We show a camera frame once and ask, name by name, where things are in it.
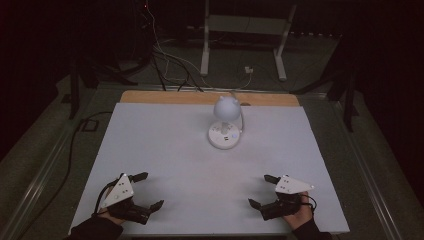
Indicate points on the white table cover sheet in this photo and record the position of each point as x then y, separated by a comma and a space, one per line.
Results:
183, 173

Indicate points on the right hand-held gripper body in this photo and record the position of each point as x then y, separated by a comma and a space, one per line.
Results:
289, 186

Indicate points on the person's left hand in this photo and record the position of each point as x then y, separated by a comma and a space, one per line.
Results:
113, 218

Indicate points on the white round desk lamp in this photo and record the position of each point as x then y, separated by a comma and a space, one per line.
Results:
226, 108

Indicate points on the person's right hand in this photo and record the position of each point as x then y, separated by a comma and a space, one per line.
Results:
300, 216

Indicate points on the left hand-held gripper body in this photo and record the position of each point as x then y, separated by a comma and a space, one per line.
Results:
120, 191

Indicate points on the white plug adapter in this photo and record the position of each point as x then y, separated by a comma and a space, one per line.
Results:
248, 70

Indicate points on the black floor frame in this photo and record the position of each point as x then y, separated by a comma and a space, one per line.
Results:
90, 125

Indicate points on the grey metal stand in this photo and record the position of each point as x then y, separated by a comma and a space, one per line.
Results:
205, 50

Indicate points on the black tripod stand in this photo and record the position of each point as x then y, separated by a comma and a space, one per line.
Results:
348, 100
74, 93

